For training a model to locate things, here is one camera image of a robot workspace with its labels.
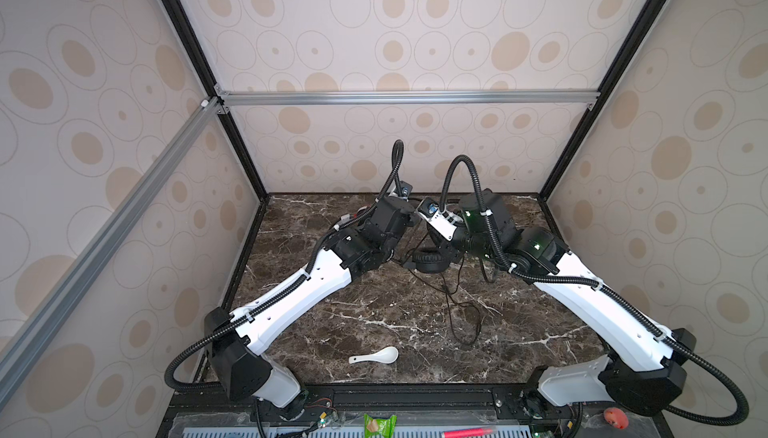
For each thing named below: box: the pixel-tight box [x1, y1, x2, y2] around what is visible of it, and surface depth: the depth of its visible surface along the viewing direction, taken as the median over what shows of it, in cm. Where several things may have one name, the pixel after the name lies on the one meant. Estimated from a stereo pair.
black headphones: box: [403, 247, 451, 273], surface depth 75 cm
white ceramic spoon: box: [348, 346, 399, 364], surface depth 82 cm
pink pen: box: [443, 427, 497, 438], surface depth 71 cm
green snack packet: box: [363, 413, 398, 438], surface depth 71 cm
